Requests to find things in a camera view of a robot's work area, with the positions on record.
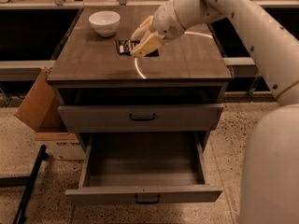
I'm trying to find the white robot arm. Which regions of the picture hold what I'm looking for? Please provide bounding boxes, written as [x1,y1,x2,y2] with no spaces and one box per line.
[131,0,299,224]

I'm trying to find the grey top drawer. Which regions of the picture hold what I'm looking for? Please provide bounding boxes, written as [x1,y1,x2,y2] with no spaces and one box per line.
[58,104,223,133]

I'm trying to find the dark rxbar chocolate bar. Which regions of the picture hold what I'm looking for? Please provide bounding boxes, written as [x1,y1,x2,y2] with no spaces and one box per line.
[115,39,159,58]

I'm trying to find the brown cardboard box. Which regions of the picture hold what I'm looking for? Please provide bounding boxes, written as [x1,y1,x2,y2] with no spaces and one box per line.
[15,67,85,161]

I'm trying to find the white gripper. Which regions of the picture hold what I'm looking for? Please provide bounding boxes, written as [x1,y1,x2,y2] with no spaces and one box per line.
[130,0,185,58]

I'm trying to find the grey open middle drawer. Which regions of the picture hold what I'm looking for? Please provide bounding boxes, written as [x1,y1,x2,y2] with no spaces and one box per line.
[65,132,222,205]

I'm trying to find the white ceramic bowl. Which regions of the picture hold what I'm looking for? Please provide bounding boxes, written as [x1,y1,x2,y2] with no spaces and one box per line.
[89,11,121,37]

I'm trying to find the black metal stand leg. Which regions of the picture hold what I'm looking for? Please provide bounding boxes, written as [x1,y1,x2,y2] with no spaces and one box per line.
[0,145,49,224]

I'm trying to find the grey drawer cabinet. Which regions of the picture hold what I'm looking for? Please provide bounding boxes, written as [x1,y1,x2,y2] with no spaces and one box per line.
[46,5,234,142]

